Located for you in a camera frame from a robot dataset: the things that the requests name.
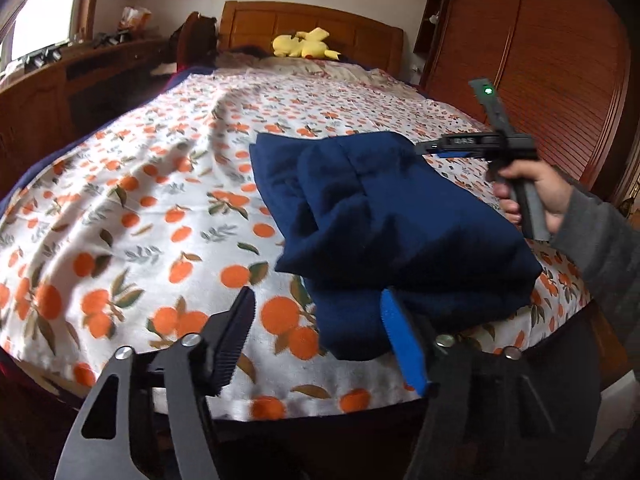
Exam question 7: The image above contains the navy blue suit jacket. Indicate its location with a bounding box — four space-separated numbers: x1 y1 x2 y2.
250 131 541 361

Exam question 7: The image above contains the grey sleeved right forearm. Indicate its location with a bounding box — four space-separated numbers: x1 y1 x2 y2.
551 188 639 370

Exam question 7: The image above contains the person's right hand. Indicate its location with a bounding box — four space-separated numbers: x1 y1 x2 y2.
492 160 573 234

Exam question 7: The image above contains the wooden louvered wardrobe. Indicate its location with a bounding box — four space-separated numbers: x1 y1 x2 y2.
413 0 634 200

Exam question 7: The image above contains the wooden bed headboard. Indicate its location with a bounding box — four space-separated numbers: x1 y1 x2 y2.
217 0 406 79

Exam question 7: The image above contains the yellow Pikachu plush toy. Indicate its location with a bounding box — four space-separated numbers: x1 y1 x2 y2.
271 27 341 61

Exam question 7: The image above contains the orange print white bedsheet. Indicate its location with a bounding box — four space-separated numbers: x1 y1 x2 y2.
0 66 594 422

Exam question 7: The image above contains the floral beige quilt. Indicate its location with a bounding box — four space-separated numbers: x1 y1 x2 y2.
215 53 420 94

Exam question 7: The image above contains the brown chair with backpack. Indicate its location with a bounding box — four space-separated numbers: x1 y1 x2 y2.
150 12 218 77

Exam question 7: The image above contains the orange gift bag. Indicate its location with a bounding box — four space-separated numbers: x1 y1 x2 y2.
118 6 152 35

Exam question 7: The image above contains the wooden desk with cabinets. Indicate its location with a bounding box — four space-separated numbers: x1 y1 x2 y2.
1 38 167 195

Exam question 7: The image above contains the window with white frame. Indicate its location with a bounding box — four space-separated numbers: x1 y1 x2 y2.
1 0 80 70

